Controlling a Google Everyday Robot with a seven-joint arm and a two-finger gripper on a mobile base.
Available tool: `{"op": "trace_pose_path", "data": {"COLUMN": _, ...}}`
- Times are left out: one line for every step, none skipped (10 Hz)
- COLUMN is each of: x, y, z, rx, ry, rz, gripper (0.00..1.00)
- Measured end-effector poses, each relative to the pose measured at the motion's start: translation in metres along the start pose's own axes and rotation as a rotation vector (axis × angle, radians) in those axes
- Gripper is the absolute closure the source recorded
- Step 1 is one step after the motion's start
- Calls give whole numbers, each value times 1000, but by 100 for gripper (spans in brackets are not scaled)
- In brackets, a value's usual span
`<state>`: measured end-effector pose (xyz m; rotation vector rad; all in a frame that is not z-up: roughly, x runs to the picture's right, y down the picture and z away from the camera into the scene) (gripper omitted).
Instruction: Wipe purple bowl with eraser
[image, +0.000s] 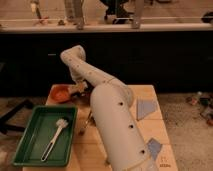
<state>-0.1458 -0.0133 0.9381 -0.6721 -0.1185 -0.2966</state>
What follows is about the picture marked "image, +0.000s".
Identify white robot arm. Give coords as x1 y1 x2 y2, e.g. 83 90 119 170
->
60 45 159 171

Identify orange bowl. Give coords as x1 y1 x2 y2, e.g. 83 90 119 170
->
50 85 70 103

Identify white dish brush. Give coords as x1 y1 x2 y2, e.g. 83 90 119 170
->
41 118 68 162

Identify green plastic tray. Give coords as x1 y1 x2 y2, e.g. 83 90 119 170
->
13 105 77 167

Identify small blue cloth piece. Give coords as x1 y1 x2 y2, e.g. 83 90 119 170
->
147 138 162 160

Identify black metal frame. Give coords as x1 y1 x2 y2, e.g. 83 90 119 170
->
0 99 34 134

